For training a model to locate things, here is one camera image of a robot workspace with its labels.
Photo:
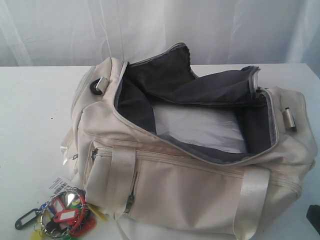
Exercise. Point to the colourful key tag bunch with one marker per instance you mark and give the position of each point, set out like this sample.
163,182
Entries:
65,216

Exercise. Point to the cream duffel bag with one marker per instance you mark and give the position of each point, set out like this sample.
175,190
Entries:
114,153

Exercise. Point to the white paper barcode tag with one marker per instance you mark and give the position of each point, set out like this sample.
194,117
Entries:
58,185

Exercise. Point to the white backdrop curtain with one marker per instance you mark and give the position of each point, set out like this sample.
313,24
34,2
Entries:
85,32

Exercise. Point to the clear plastic packet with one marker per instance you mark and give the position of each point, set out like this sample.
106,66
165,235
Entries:
200,126

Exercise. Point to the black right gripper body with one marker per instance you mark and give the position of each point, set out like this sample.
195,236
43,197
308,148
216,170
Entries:
313,215

